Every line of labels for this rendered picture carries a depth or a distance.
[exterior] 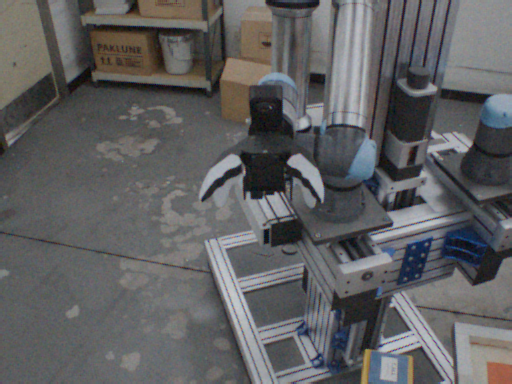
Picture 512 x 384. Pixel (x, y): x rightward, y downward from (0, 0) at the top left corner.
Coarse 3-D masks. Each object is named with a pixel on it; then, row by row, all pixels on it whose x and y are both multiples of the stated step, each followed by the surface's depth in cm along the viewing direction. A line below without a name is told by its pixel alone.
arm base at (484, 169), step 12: (468, 156) 139; (480, 156) 135; (492, 156) 132; (504, 156) 132; (468, 168) 138; (480, 168) 135; (492, 168) 134; (504, 168) 134; (480, 180) 136; (492, 180) 135; (504, 180) 136
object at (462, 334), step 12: (456, 324) 131; (468, 324) 131; (456, 336) 128; (468, 336) 128; (480, 336) 128; (492, 336) 127; (504, 336) 127; (456, 348) 125; (468, 348) 125; (456, 360) 122; (468, 360) 122; (456, 372) 120; (468, 372) 119
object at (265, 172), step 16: (288, 128) 76; (256, 144) 69; (272, 144) 69; (288, 144) 68; (256, 160) 67; (272, 160) 67; (256, 176) 70; (272, 176) 70; (288, 176) 75; (256, 192) 71; (272, 192) 71
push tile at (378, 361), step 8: (376, 352) 127; (376, 360) 125; (384, 360) 125; (392, 360) 125; (400, 360) 125; (376, 368) 123; (384, 368) 123; (392, 368) 123; (400, 368) 123; (368, 376) 121; (376, 376) 121; (384, 376) 121; (392, 376) 121; (400, 376) 121
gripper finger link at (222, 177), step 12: (228, 156) 68; (216, 168) 65; (228, 168) 65; (240, 168) 66; (216, 180) 64; (228, 180) 67; (204, 192) 62; (216, 192) 66; (228, 192) 69; (216, 204) 67
